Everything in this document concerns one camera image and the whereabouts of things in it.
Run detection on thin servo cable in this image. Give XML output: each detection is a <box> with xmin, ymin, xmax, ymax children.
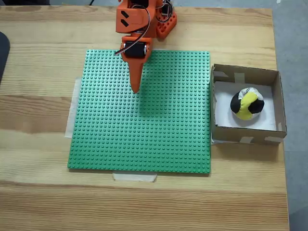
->
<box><xmin>114</xmin><ymin>0</ymin><xmax>151</xmax><ymax>56</ymax></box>

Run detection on brown cardboard box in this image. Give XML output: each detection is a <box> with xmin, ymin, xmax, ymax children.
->
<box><xmin>210</xmin><ymin>64</ymin><xmax>288</xmax><ymax>146</ymax></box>

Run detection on yellow black white fabric ball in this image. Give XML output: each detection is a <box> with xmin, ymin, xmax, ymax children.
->
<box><xmin>230</xmin><ymin>87</ymin><xmax>265</xmax><ymax>121</ymax></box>

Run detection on thin controller board wires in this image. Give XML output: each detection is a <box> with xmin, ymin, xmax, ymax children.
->
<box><xmin>158</xmin><ymin>0</ymin><xmax>174</xmax><ymax>18</ymax></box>

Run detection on black rounded object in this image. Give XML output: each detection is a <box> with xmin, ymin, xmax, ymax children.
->
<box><xmin>0</xmin><ymin>31</ymin><xmax>12</xmax><ymax>86</ymax></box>

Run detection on white paper box lining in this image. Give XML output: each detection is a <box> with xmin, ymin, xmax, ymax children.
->
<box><xmin>213</xmin><ymin>81</ymin><xmax>277</xmax><ymax>132</ymax></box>

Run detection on masking tape strip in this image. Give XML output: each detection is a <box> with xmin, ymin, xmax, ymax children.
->
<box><xmin>64</xmin><ymin>77</ymin><xmax>82</xmax><ymax>139</ymax></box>
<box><xmin>112</xmin><ymin>172</ymin><xmax>157</xmax><ymax>182</ymax></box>

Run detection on green studded baseplate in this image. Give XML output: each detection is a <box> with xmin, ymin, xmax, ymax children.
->
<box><xmin>67</xmin><ymin>49</ymin><xmax>212</xmax><ymax>174</ymax></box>

